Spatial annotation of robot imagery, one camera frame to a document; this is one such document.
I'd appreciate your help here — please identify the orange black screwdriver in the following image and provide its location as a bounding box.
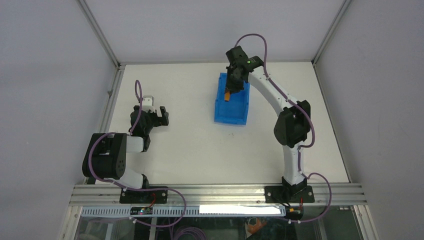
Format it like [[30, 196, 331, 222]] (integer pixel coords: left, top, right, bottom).
[[224, 90, 231, 102]]

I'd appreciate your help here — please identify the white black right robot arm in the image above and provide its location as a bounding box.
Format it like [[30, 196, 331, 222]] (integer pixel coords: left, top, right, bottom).
[[223, 46, 315, 205]]

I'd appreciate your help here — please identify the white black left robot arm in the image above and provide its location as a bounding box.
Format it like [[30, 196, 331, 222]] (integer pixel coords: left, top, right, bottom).
[[81, 105, 169, 203]]

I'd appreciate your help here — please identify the blue plastic bin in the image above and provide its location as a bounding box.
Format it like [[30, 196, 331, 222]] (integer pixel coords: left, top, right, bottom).
[[214, 72, 250, 126]]

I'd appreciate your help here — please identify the orange object under table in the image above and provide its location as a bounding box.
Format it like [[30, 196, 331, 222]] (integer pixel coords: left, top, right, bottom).
[[246, 217, 267, 235]]

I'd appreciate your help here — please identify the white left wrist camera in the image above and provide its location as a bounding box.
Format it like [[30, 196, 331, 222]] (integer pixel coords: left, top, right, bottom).
[[141, 95, 156, 113]]

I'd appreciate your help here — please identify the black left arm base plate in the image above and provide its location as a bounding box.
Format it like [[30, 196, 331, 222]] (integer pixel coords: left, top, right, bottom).
[[119, 186, 168, 205]]

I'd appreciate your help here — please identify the aluminium frame rail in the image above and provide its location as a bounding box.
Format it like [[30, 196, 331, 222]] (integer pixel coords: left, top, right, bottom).
[[69, 183, 368, 207]]

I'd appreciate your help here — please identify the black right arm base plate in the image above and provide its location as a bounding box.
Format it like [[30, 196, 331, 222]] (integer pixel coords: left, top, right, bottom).
[[264, 185, 315, 204]]

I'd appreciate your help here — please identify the white slotted cable duct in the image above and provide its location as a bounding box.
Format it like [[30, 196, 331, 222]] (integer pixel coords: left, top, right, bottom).
[[81, 204, 286, 218]]

